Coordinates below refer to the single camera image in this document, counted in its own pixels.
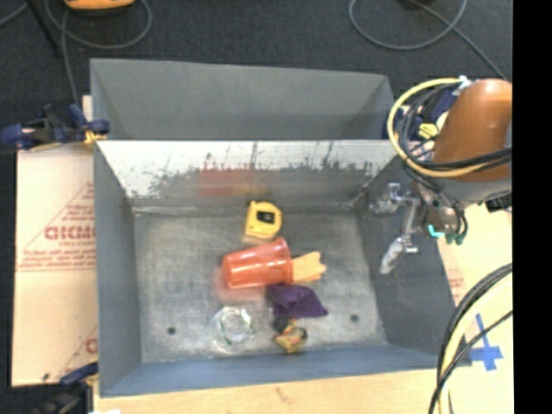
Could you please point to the orange plastic cup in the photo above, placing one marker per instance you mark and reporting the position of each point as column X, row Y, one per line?
column 259, row 265

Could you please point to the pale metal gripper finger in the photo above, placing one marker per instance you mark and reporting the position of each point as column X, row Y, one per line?
column 388, row 201
column 394, row 252

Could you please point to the tan wooden block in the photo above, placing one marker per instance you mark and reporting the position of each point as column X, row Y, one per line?
column 308, row 267

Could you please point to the yellow tape measure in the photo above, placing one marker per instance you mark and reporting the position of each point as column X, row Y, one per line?
column 263, row 219

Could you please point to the cardboard board with red print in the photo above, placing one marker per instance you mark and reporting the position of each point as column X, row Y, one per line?
column 52, row 265

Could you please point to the purple cloth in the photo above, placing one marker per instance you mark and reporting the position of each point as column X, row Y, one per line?
column 295, row 301

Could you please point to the grey metal bin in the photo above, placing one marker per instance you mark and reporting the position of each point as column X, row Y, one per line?
column 241, row 240

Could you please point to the yellow and black toy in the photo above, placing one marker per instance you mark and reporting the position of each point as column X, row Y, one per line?
column 290, row 334

